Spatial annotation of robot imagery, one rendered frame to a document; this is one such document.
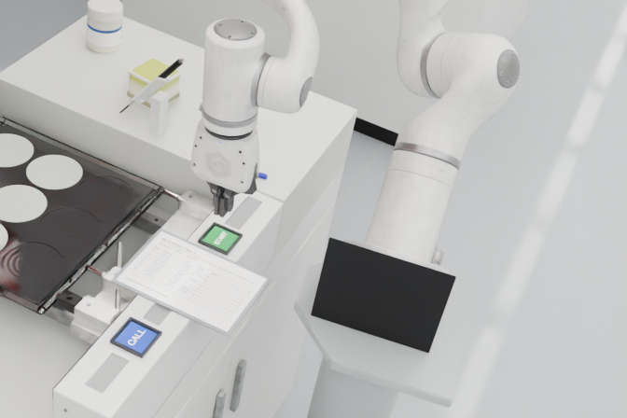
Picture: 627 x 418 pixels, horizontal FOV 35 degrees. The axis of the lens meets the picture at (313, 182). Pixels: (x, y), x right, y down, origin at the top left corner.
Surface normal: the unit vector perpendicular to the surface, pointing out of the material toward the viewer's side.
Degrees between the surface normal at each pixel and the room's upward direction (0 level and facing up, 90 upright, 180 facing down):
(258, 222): 0
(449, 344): 0
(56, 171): 0
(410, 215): 45
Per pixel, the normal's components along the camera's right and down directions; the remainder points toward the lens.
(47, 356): 0.17, -0.77
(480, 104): 0.23, 0.62
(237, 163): -0.32, 0.54
